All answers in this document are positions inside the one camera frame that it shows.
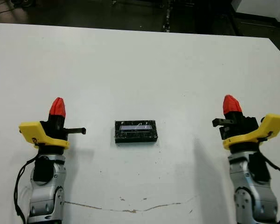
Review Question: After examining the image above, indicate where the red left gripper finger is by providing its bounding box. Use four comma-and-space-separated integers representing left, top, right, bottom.
49, 98, 59, 128
57, 98, 66, 128

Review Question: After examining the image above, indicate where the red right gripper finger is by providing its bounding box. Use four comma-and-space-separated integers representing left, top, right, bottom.
231, 95, 245, 120
223, 95, 234, 120

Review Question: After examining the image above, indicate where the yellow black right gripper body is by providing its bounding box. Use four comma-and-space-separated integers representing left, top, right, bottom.
211, 113, 280, 151

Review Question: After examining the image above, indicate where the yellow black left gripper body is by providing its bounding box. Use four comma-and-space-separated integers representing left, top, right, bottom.
18, 120, 86, 150

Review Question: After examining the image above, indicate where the black camera box lid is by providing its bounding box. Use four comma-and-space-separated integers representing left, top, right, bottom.
114, 119, 159, 146

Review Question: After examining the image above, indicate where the metal pole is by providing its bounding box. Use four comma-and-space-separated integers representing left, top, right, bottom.
162, 0, 174, 33

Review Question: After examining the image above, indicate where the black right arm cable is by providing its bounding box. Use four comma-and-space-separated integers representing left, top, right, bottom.
258, 151, 280, 224

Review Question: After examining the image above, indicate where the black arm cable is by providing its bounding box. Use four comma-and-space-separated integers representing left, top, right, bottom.
258, 151, 280, 224
13, 158, 38, 224

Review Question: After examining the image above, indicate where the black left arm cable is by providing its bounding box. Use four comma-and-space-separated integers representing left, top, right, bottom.
13, 158, 38, 224

